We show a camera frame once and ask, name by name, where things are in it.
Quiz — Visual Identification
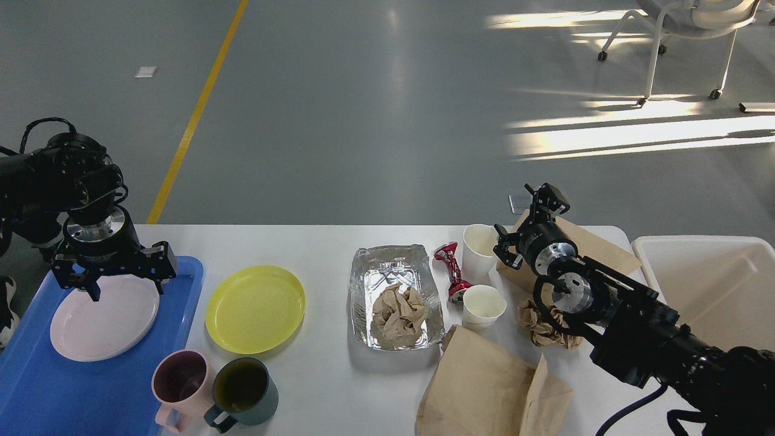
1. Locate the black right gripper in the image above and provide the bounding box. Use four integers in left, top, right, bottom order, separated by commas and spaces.
493, 183, 571, 271

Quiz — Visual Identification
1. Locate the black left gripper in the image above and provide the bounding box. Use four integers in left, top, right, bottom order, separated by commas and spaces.
51, 206, 177, 302

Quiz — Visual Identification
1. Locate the pink mug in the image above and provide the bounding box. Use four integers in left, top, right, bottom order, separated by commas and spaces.
151, 349, 215, 434

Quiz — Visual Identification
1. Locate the yellow plate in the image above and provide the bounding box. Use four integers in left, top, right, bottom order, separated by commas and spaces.
205, 265, 306, 354

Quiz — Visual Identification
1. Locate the dark green mug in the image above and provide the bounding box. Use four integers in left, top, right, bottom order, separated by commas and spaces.
203, 357, 279, 434

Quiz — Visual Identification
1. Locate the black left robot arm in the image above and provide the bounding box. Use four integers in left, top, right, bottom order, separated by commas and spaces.
1, 119, 177, 302

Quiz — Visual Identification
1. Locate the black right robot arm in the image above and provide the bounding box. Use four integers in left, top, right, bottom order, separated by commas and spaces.
493, 183, 774, 435

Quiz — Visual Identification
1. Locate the small grey floor plate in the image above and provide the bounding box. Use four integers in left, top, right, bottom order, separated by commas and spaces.
507, 194, 533, 216

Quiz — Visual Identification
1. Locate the white paper cup rear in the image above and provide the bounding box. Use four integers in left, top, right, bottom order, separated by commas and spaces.
462, 223, 498, 284

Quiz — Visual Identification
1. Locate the white paper cup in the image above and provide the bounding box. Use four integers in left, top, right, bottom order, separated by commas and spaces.
462, 223, 498, 284
463, 285, 507, 331

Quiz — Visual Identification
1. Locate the pink plate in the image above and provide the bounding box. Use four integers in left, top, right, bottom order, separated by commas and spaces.
50, 275, 160, 362

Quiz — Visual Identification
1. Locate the crushed red can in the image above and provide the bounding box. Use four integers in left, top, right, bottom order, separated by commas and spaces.
434, 241, 472, 305

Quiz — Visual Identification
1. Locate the white paper cup front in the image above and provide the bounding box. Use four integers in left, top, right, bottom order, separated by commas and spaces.
463, 285, 507, 331

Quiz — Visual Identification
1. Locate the crumpled brown paper ball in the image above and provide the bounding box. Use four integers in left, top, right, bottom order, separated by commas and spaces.
517, 300, 584, 350

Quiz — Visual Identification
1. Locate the blue plastic tray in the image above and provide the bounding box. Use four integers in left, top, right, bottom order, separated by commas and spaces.
1, 256, 204, 435

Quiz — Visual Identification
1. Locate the aluminium foil tray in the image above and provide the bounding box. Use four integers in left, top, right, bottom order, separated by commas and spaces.
348, 245, 445, 351

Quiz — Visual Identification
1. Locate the crumpled brown paper in tray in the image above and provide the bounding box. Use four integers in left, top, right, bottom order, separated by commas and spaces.
372, 283, 429, 340

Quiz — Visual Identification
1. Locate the large brown paper bag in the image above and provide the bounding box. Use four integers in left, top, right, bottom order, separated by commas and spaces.
415, 325, 573, 435

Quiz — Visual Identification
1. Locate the white plastic bin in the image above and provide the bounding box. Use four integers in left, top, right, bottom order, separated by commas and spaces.
632, 235, 774, 351

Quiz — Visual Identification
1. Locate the white rolling chair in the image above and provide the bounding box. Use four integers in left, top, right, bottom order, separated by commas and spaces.
598, 1, 760, 108

